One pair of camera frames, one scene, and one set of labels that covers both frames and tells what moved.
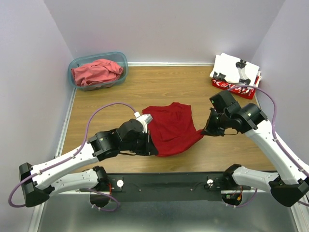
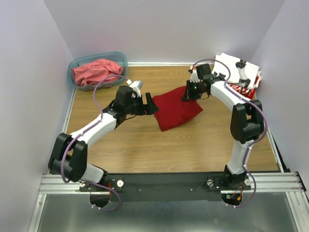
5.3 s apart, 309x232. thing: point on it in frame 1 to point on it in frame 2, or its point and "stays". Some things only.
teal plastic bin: [97, 71] stays
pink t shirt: [97, 71] stays
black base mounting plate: [164, 187] stays
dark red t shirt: [172, 128] to [173, 111]
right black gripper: [209, 129] to [189, 95]
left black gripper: [149, 148] to [149, 108]
